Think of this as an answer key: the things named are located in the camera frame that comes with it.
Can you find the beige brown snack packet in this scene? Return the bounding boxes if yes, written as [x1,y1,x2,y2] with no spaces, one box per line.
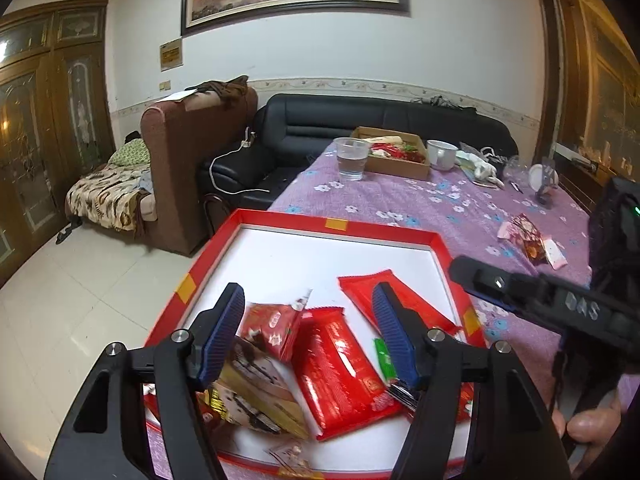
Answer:
[209,337,309,440]

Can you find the red gold date packet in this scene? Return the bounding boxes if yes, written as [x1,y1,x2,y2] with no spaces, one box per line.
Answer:
[240,289,311,363]

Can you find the dark purple snack packet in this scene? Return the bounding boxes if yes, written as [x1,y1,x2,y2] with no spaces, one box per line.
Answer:
[387,379,420,413]

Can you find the green candy packet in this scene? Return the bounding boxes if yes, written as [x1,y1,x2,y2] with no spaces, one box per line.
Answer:
[374,338,397,382]

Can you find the large red snack packet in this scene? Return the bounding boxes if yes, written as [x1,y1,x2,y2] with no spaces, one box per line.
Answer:
[291,307,401,442]

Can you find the person right hand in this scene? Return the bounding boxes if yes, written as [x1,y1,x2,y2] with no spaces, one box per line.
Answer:
[552,393,622,474]

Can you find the brown chocolate snack packet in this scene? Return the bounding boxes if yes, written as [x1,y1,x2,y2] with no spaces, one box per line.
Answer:
[510,214,547,266]

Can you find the purple floral tablecloth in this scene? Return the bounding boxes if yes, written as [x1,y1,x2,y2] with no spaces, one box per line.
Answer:
[270,146,591,402]

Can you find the pink disc snack packet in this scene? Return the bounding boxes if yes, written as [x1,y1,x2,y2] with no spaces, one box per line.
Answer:
[497,221,518,240]

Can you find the black phone stand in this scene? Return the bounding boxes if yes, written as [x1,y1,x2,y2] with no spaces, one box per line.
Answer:
[536,157,556,208]

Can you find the red gift box tray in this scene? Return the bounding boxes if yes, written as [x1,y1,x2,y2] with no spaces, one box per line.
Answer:
[145,210,486,479]

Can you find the white crumpled cloth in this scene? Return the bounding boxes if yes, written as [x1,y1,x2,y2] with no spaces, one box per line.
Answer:
[456,151,504,188]

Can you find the patterned blanket bed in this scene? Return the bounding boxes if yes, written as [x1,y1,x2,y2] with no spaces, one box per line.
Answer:
[65,138,153,235]

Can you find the white ceramic mug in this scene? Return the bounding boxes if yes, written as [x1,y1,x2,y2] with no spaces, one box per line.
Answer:
[426,140,458,171]

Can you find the cardboard snack box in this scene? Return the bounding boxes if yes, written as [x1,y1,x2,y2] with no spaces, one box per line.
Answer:
[352,127,430,181]

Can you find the brown armchair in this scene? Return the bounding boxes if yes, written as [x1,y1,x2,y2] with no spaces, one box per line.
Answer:
[140,88,257,256]

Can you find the black leather sofa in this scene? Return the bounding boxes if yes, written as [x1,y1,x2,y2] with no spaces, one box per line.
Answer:
[196,93,518,210]

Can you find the clear plastic cup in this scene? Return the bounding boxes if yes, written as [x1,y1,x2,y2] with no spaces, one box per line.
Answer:
[334,138,371,181]

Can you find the wooden glass door cabinet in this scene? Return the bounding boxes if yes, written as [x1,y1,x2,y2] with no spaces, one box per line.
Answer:
[1,0,115,281]

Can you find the white charging cable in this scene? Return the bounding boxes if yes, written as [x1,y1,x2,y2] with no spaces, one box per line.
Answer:
[208,127,271,196]

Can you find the small gold wall plaque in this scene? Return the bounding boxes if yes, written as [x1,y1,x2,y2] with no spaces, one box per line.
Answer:
[160,38,183,72]

